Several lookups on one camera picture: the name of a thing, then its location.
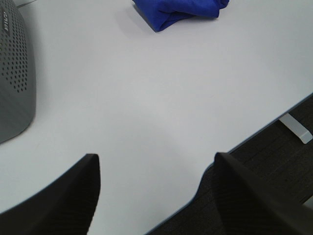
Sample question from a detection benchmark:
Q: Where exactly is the grey perforated laundry basket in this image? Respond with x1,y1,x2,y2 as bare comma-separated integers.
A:
0,0,36,142

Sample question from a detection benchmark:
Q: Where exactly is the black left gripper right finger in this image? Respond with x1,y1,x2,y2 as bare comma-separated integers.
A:
213,153,313,235

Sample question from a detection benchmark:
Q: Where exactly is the blue microfibre towel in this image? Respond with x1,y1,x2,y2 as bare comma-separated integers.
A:
134,0,229,32

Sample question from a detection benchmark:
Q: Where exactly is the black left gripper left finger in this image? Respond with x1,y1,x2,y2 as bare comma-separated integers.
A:
0,154,101,235

